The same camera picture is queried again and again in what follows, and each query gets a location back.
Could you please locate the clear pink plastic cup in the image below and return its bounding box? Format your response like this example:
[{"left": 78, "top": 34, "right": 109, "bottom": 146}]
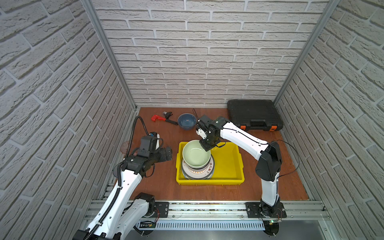
[{"left": 120, "top": 141, "right": 130, "bottom": 155}]

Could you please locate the dark blue glazed bowl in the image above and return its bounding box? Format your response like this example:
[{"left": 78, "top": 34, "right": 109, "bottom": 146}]
[{"left": 178, "top": 113, "right": 197, "bottom": 131}]

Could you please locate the pale green ceramic bowl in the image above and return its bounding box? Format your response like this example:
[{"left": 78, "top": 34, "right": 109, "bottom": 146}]
[{"left": 183, "top": 140, "right": 211, "bottom": 169}]

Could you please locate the yellow plastic bin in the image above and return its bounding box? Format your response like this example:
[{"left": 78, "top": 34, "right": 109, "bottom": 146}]
[{"left": 176, "top": 142, "right": 245, "bottom": 186}]

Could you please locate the white plate teal quatrefoil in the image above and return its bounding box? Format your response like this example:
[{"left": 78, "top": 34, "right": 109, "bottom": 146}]
[{"left": 182, "top": 168, "right": 214, "bottom": 180}]

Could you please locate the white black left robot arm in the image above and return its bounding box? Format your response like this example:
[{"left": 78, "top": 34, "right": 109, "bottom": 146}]
[{"left": 73, "top": 147, "right": 172, "bottom": 240}]

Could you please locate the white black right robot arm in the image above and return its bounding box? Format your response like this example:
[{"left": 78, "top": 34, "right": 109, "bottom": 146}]
[{"left": 196, "top": 115, "right": 283, "bottom": 216}]

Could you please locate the black plastic tool case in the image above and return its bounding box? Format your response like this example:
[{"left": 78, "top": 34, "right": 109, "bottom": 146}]
[{"left": 227, "top": 100, "right": 284, "bottom": 132}]

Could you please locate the red small object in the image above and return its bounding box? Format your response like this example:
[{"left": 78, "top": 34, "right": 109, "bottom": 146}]
[{"left": 151, "top": 115, "right": 166, "bottom": 122}]

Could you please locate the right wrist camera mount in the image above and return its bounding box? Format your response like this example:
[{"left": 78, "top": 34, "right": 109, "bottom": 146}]
[{"left": 196, "top": 115, "right": 213, "bottom": 139}]

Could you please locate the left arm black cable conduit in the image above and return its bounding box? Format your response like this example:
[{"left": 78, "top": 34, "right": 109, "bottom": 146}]
[{"left": 82, "top": 115, "right": 151, "bottom": 240}]

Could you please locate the black handled tool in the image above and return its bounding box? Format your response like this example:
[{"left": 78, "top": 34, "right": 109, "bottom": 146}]
[{"left": 163, "top": 112, "right": 178, "bottom": 126}]

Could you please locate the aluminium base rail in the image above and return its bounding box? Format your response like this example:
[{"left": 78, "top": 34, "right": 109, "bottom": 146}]
[{"left": 82, "top": 200, "right": 331, "bottom": 238}]

